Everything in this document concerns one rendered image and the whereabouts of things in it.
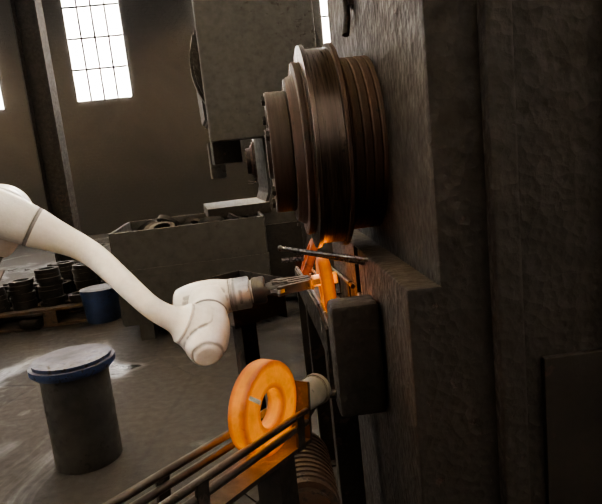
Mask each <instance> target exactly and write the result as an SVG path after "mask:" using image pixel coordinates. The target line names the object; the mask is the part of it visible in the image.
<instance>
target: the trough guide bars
mask: <svg viewBox="0 0 602 504"><path fill-rule="evenodd" d="M266 411H267V407H266V408H265V409H263V410H261V411H260V417H261V422H262V420H263V419H264V417H265V414H266ZM308 413H309V409H308V408H307V407H305V408H303V409H302V410H300V411H298V412H297V413H295V414H294V415H292V416H291V417H289V418H288V419H286V420H285V421H283V422H282V423H280V424H279V425H277V426H276V427H274V428H273V429H271V430H269V431H268V432H266V433H265V434H263V435H262V436H260V437H259V438H257V439H256V440H254V441H253V442H251V443H250V444H248V445H247V446H245V447H244V448H242V449H240V450H239V451H237V452H236V453H234V454H233V455H231V456H230V457H228V458H227V459H225V460H224V461H222V462H221V463H219V464H218V465H216V466H215V467H213V468H211V469H210V470H208V471H207V472H205V473H204V474H202V475H201V476H199V477H198V478H196V479H195V480H193V481H192V482H190V483H189V484H187V485H186V486H184V487H182V488H181V489H179V490H178V491H176V492H175V493H173V494H172V495H171V488H173V487H174V486H176V485H177V484H179V483H180V482H182V481H184V480H185V479H187V478H188V477H190V476H191V475H193V474H194V473H196V472H198V471H199V470H201V469H202V468H204V467H205V466H207V465H209V464H210V463H212V462H213V461H215V460H216V459H218V458H219V457H221V456H223V455H224V454H226V453H227V452H229V451H230V450H232V449H233V448H235V447H236V446H235V445H234V443H233V441H230V442H228V443H227V444H225V445H224V446H222V447H220V448H219V449H217V450H216V451H214V452H212V453H211V454H209V455H207V456H206V457H204V458H203V459H201V460H199V461H198V462H196V463H195V464H193V465H191V466H190V467H188V468H186V469H185V470H183V471H182V472H180V473H178V474H177V475H175V476H173V477H172V478H170V474H172V473H173V472H175V471H177V470H178V469H180V468H182V467H183V466H185V465H186V464H188V463H190V462H191V461H193V460H195V459H196V458H198V457H200V456H201V455H203V454H204V453H206V452H208V451H209V450H211V449H213V448H214V447H216V446H218V445H219V444H221V443H223V442H224V441H226V440H227V439H229V438H231V436H230V433H229V430H227V431H226V432H224V433H222V434H220V435H219V436H217V437H215V438H214V439H212V440H210V441H209V442H207V443H205V444H203V445H202V446H200V447H198V448H197V449H195V450H193V451H192V452H190V453H188V454H186V455H185V456H183V457H181V458H180V459H178V460H176V461H175V462H173V463H171V464H169V465H168V466H166V467H164V468H163V469H161V470H159V471H158V472H156V473H154V474H152V475H151V476H149V477H147V478H146V479H144V480H142V481H140V482H139V483H137V484H135V485H134V486H132V487H130V488H129V489H127V490H125V491H123V492H122V493H120V494H118V495H117V496H115V497H113V498H112V499H110V500H108V501H106V502H105V503H103V504H122V503H124V502H126V501H127V500H129V499H131V498H132V497H134V496H136V495H137V494H139V493H141V492H142V491H144V490H145V489H147V488H149V487H150V486H152V485H154V484H155V485H156V488H154V489H152V490H151V491H149V492H148V493H146V494H144V495H143V496H141V497H140V498H138V499H136V500H135V501H133V502H131V503H130V504H148V503H149V502H151V501H152V500H154V499H156V498H157V504H176V503H178V502H179V501H181V500H182V499H184V498H185V497H187V496H188V495H190V494H191V493H192V492H194V491H195V495H194V496H192V497H191V498H190V499H188V500H187V501H185V502H184V503H182V504H210V495H212V494H213V493H214V492H216V491H217V490H219V489H220V488H221V487H223V486H224V485H226V484H227V483H228V482H230V481H231V480H233V479H234V478H235V477H237V476H238V475H240V474H241V473H242V472H244V471H245V470H247V469H248V468H249V467H251V466H252V465H254V464H255V463H256V462H258V461H259V460H260V459H262V458H263V457H265V456H266V455H267V454H269V453H270V452H272V451H273V450H274V449H276V448H277V447H279V446H280V445H281V444H283V443H284V442H286V441H287V440H288V439H290V438H291V437H293V436H294V435H295V434H296V448H298V449H299V452H298V453H300V452H301V451H302V450H303V449H305V448H306V440H305V427H307V426H308V425H309V424H310V421H309V419H307V418H306V419H304V416H305V415H307V414H308ZM294 423H295V426H294V427H292V428H291V429H290V430H288V431H287V432H285V433H284V434H282V435H281V436H279V437H278V438H276V439H275V440H274V441H272V442H271V443H269V444H268V445H266V446H265V447H263V448H262V449H261V450H259V451H258V452H256V453H255V454H253V455H252V456H250V457H249V458H248V459H246V460H245V461H243V462H242V463H240V464H239V465H237V466H236V467H234V468H233V469H232V470H230V471H229V472H227V473H226V474H224V475H223V476H221V477H220V478H219V479H217V480H216V481H214V482H213V483H211V484H210V485H209V481H210V480H212V479H213V478H214V477H216V476H217V475H219V474H220V473H222V472H223V471H225V470H226V469H228V468H229V467H231V466H232V465H234V464H235V463H236V462H238V461H239V460H241V459H242V458H244V457H245V456H247V455H248V454H250V453H251V452H253V451H254V450H256V449H257V448H259V447H260V446H261V445H263V444H264V443H266V442H267V441H269V440H270V439H272V438H273V437H275V436H276V435H278V434H279V433H281V432H282V431H283V430H285V429H286V428H288V427H289V426H291V425H292V424H294Z"/></svg>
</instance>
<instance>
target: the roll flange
mask: <svg viewBox="0 0 602 504"><path fill-rule="evenodd" d="M322 47H326V48H328V50H329V51H330V53H331V55H332V58H333V61H334V64H335V68H336V72H337V76H338V81H339V86H340V91H341V97H342V104H343V110H344V118H345V126H346V135H347V146H348V158H349V176H350V216H349V227H348V233H347V236H346V239H345V240H344V241H340V242H341V244H343V245H348V244H349V243H350V242H351V240H352V236H353V232H354V229H358V228H366V227H367V228H368V227H377V226H380V225H381V224H382V222H383V220H384V217H385V214H386V209H387V203H388V193H389V147H388V134H387V124H386V116H385V109H384V103H383V98H382V93H381V88H380V84H379V80H378V77H377V74H376V71H375V68H374V66H373V63H372V62H371V60H370V59H369V57H368V56H366V55H362V56H353V57H344V58H343V57H341V58H339V57H338V54H337V51H336V49H335V47H334V45H333V44H332V43H331V42H325V43H324V44H323V46H322Z"/></svg>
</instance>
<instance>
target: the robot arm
mask: <svg viewBox="0 0 602 504"><path fill-rule="evenodd" d="M18 245H23V246H26V247H30V248H35V249H40V250H45V251H49V252H54V253H58V254H62V255H65V256H68V257H71V258H73V259H76V260H78V261H80V262H81V263H83V264H84V265H86V266H87V267H89V268H90V269H91V270H92V271H94V272H95V273H96V274H97V275H98V276H99V277H101V278H102V279H103V280H104V281H105V282H106V283H107V284H108V285H109V286H110V287H112V288H113V289H114V290H115V291H116V292H117V293H118V294H119V295H120V296H122V297H123V298H124V299H125V300H126V301H127V302H128V303H129V304H130V305H132V306H133V307H134V308H135V309H136V310H137V311H138V312H140V313H141V314H142V315H143V316H145V317H146V318H147V319H149V320H150V321H152V322H153V323H155V324H157V325H159V326H160V327H162V328H164V329H166V330H167V331H168V332H169V333H170V334H171V335H172V337H173V341H174V342H176V343H177V344H179V345H180V346H181V347H182V348H183V350H184V351H185V352H186V354H187V356H188V357H189V358H190V359H191V360H192V361H193V362H194V363H196V364H198V365H201V366H208V365H212V364H215V363H217V362H218V361H219V360H220V359H221V357H222V356H223V354H224V353H225V351H226V350H227V348H228V344H229V338H230V322H229V318H228V314H229V312H233V311H238V310H244V309H249V308H252V307H253V303H254V304H256V305H257V304H263V303H267V301H268V299H267V295H274V296H278V297H281V296H284V295H286V294H291V293H295V292H299V291H304V290H308V289H312V290H314V287H316V286H321V283H320V278H319V274H316V275H311V273H309V275H302V276H294V277H286V278H276V279H273V280H271V282H267V283H265V281H264V277H263V276H258V277H253V278H251V279H250V280H249V279H248V277H247V276H243V277H237V278H230V279H209V280H203V281H198V282H194V283H191V284H188V285H185V286H183V287H181V288H179V289H177V290H176V291H175V292H174V295H173V305H170V304H168V303H166V302H164V301H162V300H160V299H159V298H158V297H156V296H155V295H154V294H153V293H151V292H150V291H149V290H148V289H147V288H146V287H145V286H144V285H143V284H142V283H141V282H140V281H139V280H138V279H137V278H136V277H135V276H134V275H133V274H132V273H131V272H130V271H129V270H128V269H127V268H126V267H125V266H124V265H123V264H121V263H120V262H119V261H118V260H117V259H116V258H115V257H114V256H113V255H112V254H111V253H110V252H109V251H108V250H106V249H105V248H104V247H103V246H101V245H100V244H99V243H97V242H96V241H94V240H93V239H91V238H90V237H88V236H86V235H85V234H83V233H81V232H80V231H78V230H76V229H75V228H73V227H71V226H69V225H68V224H66V223H65V222H63V221H61V220H60V219H58V218H57V217H55V216H53V215H52V214H50V213H49V212H47V211H46V210H44V209H42V208H40V207H38V206H37V205H35V204H33V203H32V202H31V200H30V198H29V197H28V196H27V195H26V194H25V193H24V192H23V191H21V190H20V189H18V188H16V187H14V186H11V185H7V184H0V262H1V260H2V259H3V257H4V258H6V257H8V256H9V255H11V254H12V253H13V252H14V251H15V249H16V248H17V246H18Z"/></svg>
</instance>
